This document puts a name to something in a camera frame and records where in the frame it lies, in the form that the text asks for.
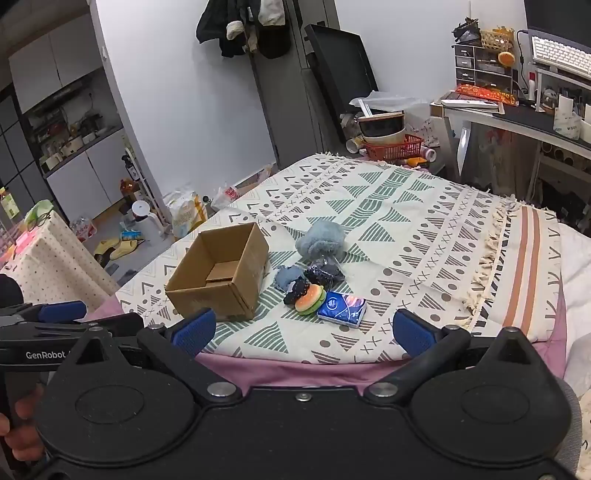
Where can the dotted cream tablecloth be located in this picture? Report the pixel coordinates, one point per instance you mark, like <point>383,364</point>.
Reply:
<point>51,263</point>

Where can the brown bottle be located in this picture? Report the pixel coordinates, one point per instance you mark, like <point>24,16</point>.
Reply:
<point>129,190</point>

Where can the pink roll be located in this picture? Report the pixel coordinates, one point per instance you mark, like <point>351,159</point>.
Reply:
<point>427,154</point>

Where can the black scrunchie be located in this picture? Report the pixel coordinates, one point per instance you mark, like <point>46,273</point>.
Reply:
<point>295,293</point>

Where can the brown cardboard box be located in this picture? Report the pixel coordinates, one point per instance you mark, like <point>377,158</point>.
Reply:
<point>210,295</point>

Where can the white kitchen cabinet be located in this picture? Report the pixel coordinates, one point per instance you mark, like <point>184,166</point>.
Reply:
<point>83,170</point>

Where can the white desk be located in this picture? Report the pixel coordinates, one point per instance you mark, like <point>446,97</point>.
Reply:
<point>521,121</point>

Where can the blue denim cloth piece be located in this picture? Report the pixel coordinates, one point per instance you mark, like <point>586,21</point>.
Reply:
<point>288,278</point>

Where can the red white snack packet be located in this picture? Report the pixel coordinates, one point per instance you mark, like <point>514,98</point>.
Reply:
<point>84,228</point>

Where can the dark scrunchie in clear bag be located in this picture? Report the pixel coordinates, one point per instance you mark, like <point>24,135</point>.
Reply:
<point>325,273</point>

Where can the black monitor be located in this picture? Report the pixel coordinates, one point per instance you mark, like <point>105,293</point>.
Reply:
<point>558,16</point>

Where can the flat white box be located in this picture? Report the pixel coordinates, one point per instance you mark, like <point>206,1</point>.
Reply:
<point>468,104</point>

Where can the orange plush toy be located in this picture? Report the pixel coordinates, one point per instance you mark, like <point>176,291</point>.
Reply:
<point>507,58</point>

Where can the white kettle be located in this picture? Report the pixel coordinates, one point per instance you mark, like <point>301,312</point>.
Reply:
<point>143,217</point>

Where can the yellow slippers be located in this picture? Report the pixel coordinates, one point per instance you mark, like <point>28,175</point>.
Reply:
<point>117,249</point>

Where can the black flat screen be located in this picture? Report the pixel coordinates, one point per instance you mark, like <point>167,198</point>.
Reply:
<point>341,64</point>

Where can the beige bowl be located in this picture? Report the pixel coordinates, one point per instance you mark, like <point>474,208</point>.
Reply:
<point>385,137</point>

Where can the grey door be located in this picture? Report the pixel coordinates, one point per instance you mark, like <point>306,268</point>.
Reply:
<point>286,110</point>

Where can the cream green patterned blanket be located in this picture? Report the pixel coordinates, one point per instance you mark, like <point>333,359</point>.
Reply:
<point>415,207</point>

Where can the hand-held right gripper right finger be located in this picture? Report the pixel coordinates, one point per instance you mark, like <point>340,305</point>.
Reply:
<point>413,334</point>

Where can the woven basket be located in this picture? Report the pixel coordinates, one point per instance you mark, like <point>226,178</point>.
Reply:
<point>497,40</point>

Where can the clear plastic bag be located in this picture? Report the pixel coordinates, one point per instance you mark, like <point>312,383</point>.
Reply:
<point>390,99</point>

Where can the grey drawer organizer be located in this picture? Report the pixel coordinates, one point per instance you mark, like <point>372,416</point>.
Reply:
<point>485,69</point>

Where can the yellow black tool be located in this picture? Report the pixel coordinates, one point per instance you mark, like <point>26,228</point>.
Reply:
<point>416,162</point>

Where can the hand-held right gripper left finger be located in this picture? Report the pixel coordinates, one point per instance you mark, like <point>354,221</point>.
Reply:
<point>194,331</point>

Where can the white hanging cloth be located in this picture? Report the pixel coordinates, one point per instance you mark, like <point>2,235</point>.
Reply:
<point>271,11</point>

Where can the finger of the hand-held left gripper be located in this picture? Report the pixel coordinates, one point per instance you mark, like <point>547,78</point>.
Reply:
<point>62,310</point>

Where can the black bag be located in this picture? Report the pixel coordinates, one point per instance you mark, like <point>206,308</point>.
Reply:
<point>467,31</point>

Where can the white duvet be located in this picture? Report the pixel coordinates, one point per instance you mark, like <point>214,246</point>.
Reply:
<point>575,277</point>

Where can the white rice bag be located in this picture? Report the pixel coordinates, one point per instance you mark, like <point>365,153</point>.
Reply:
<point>184,214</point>

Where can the person's left hand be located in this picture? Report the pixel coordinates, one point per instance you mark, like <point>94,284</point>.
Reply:
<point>25,408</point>

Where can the blue tissue pack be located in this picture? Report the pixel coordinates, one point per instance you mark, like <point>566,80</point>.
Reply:
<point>341,309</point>

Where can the pink bed sheet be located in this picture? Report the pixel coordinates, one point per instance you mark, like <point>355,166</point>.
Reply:
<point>286,371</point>

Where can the red printed packet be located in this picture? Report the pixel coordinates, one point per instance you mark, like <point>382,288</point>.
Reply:
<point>487,93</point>

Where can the blue fluffy plush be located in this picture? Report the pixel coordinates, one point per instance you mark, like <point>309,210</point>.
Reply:
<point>321,240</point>

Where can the red white plastic bag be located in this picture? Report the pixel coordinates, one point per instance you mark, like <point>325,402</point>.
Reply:
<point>225,197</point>

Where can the red plastic basket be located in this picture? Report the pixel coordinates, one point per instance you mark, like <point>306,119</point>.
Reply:
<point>397,148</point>

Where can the dark hanging clothes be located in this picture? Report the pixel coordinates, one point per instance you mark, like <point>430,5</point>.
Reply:
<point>231,32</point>

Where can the black bowl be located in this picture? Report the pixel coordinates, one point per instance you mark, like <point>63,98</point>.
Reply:
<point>381,123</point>

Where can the burger toy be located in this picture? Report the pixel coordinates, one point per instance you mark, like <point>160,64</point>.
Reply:
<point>310,300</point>

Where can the white keyboard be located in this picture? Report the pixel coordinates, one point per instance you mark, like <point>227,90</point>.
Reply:
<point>561,55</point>

